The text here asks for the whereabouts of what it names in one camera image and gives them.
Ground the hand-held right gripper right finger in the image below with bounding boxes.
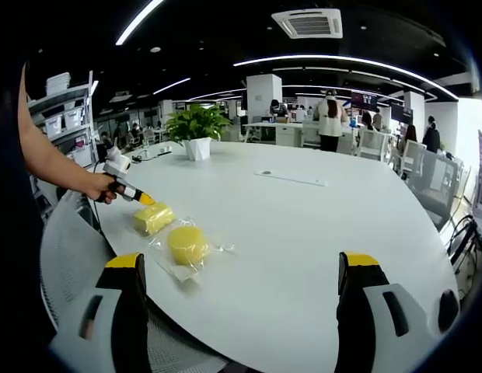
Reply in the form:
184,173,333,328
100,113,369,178
336,250,440,373

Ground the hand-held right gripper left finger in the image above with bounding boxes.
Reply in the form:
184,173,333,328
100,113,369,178
49,252,152,373

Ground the yellow rectangular silicone block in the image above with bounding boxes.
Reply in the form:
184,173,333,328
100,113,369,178
133,201,177,239

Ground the yellow round silicone block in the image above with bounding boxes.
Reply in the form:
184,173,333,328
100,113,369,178
166,226,210,269

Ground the person's left hand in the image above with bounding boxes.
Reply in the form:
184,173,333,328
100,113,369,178
82,173,120,205

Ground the metal shelving rack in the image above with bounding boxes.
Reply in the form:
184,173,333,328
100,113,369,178
26,69,101,172

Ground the clear plastic bag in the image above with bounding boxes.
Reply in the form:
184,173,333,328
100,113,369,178
122,201,198,249

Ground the white storage box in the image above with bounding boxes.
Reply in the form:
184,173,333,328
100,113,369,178
44,114,64,139
63,108,85,131

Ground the white mesh office chair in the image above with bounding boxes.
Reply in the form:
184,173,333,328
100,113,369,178
40,190,229,373

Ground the black oval object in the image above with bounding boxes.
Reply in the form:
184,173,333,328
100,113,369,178
438,289,460,333

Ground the potted green plant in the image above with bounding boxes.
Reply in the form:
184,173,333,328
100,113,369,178
163,103,233,162

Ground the ceiling light strip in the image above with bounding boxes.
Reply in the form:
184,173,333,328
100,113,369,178
115,0,165,46
232,53,459,101
188,88,248,103
152,77,192,96

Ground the white storage bin stack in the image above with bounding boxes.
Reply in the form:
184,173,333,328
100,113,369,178
45,71,73,96

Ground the round yellow sponge in wrap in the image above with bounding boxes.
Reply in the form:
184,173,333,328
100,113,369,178
153,225,239,285

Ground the person's dark shirt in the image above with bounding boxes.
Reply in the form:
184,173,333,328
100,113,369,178
0,61,60,350

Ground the grey mesh office chair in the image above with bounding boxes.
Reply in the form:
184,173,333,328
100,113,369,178
407,148,460,231

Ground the white office desk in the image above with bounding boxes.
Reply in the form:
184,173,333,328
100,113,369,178
243,122,304,147

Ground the white office cabinet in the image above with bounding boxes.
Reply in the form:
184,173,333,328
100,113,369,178
302,120,361,155

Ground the ceiling air conditioner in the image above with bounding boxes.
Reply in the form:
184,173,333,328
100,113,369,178
271,8,344,40

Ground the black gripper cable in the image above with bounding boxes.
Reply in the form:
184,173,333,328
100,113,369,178
89,161,107,235

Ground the white table cable cover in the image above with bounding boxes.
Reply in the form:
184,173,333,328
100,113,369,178
254,169,329,188

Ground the dark wall screen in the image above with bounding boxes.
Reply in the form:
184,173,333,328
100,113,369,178
350,89,379,112
389,103,415,124

